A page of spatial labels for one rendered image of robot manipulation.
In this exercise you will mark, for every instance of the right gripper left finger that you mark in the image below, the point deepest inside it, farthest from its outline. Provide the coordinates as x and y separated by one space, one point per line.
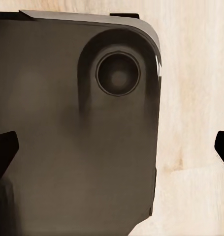
9 146

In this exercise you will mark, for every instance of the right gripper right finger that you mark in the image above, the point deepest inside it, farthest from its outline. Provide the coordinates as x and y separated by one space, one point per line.
219 144

